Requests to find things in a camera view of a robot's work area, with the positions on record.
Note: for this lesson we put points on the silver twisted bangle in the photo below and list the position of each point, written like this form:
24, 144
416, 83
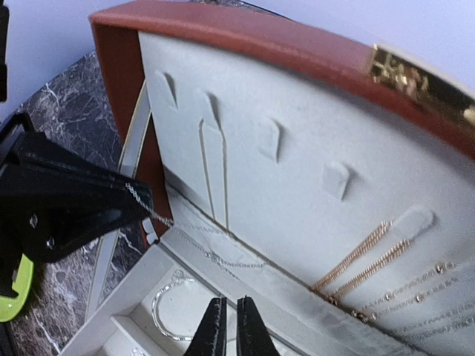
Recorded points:
168, 307

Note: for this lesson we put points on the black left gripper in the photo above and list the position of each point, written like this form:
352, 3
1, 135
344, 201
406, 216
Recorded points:
54, 202

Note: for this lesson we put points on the brown jewelry box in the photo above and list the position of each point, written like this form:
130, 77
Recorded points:
330, 181

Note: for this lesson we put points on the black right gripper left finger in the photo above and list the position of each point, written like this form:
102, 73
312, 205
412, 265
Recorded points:
210, 337

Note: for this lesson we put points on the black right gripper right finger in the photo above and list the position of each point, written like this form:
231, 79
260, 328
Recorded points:
252, 336

